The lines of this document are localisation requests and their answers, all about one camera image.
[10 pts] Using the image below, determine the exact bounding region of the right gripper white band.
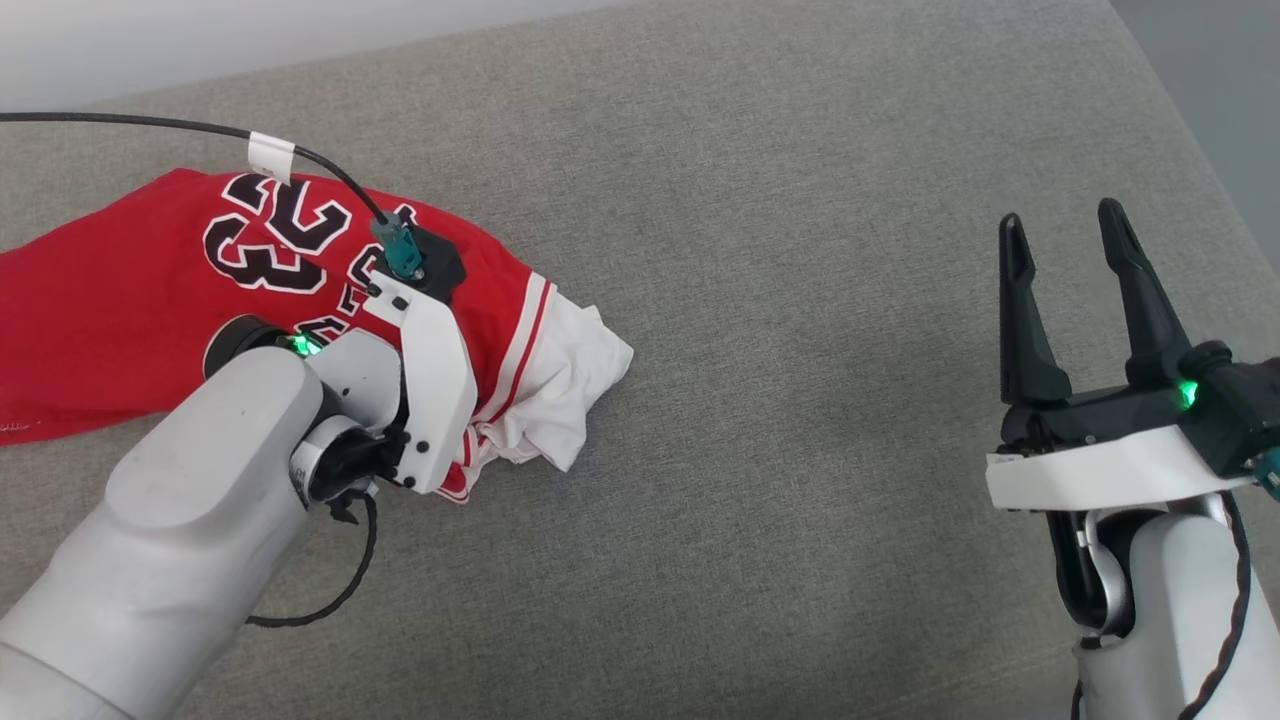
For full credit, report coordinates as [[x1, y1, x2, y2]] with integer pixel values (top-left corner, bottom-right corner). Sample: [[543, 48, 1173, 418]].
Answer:
[[985, 197, 1257, 514]]

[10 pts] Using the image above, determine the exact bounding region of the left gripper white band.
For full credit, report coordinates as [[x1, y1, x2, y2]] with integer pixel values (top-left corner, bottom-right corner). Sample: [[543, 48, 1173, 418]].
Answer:
[[203, 268, 480, 497]]

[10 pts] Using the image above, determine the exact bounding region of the red Bulls basketball jersey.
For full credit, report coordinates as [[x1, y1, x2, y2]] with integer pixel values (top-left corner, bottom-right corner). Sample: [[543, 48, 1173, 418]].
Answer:
[[0, 167, 637, 505]]

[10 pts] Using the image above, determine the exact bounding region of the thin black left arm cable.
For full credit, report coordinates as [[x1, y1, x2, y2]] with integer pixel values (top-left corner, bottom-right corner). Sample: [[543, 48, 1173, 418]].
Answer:
[[245, 490, 381, 630]]

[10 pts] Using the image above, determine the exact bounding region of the white cable label tag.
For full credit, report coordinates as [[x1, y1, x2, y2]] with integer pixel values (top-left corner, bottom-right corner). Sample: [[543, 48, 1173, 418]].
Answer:
[[247, 131, 297, 187]]

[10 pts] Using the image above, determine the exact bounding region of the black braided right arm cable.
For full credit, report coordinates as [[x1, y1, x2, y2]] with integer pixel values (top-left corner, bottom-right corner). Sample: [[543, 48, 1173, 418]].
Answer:
[[1172, 490, 1280, 720]]

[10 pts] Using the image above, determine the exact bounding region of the black cable with teal plug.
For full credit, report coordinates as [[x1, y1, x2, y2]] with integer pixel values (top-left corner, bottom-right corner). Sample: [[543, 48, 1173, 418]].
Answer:
[[0, 111, 428, 280]]

